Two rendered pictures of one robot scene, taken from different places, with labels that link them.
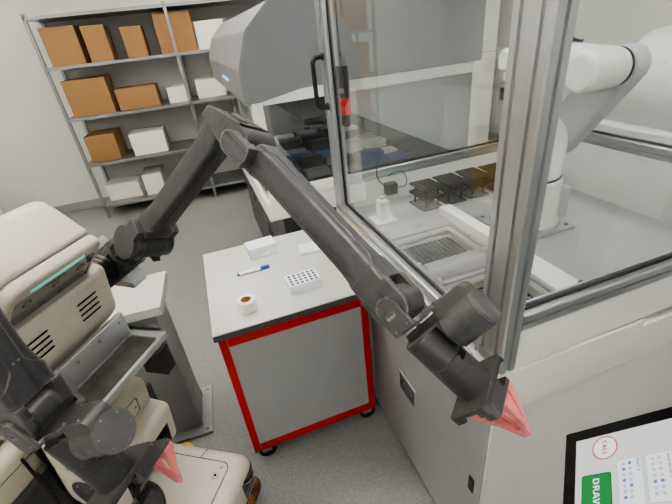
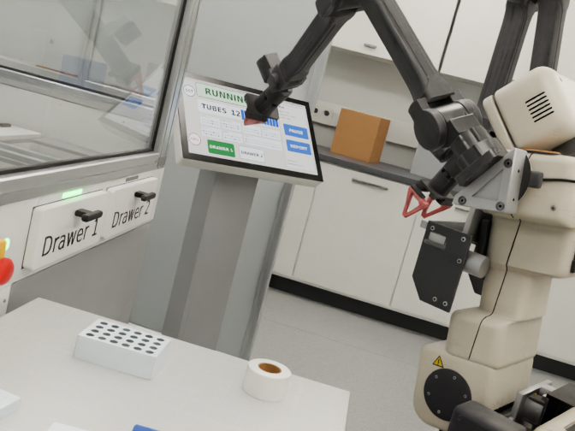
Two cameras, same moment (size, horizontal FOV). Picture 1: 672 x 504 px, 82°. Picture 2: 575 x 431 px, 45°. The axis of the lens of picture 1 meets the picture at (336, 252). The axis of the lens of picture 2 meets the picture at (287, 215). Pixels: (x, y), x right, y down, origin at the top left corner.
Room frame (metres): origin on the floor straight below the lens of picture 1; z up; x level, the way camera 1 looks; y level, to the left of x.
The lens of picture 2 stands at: (2.14, 0.71, 1.23)
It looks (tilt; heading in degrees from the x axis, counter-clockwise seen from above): 10 degrees down; 202
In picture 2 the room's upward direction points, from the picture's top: 15 degrees clockwise
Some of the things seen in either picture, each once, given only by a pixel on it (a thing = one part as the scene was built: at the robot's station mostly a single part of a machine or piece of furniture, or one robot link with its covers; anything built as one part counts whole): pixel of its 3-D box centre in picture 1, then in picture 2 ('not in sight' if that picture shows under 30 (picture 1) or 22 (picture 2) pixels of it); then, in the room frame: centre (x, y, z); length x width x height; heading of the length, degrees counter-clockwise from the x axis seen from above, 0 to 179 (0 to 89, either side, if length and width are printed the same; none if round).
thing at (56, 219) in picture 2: not in sight; (70, 226); (1.09, -0.15, 0.87); 0.29 x 0.02 x 0.11; 17
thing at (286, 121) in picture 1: (317, 110); not in sight; (2.83, 0.01, 1.13); 1.78 x 1.14 x 0.45; 17
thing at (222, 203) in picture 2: not in sight; (208, 292); (0.12, -0.33, 0.51); 0.50 x 0.45 x 1.02; 58
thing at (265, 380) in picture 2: (246, 303); (266, 380); (1.15, 0.34, 0.78); 0.07 x 0.07 x 0.04
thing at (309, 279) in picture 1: (303, 281); (123, 348); (1.26, 0.14, 0.78); 0.12 x 0.08 x 0.04; 108
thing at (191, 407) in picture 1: (158, 362); not in sight; (1.33, 0.86, 0.38); 0.30 x 0.30 x 0.76; 14
